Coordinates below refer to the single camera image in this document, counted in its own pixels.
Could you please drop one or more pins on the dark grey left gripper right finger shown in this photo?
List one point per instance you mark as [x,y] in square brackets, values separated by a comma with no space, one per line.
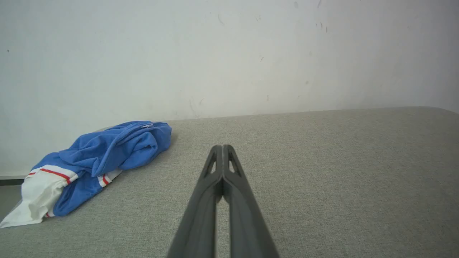
[247,222]

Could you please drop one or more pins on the blue white red-striped shirt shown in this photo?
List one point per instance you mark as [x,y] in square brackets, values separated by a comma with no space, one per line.
[107,154]

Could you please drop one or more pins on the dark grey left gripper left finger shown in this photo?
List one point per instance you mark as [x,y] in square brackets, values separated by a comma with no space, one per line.
[200,218]

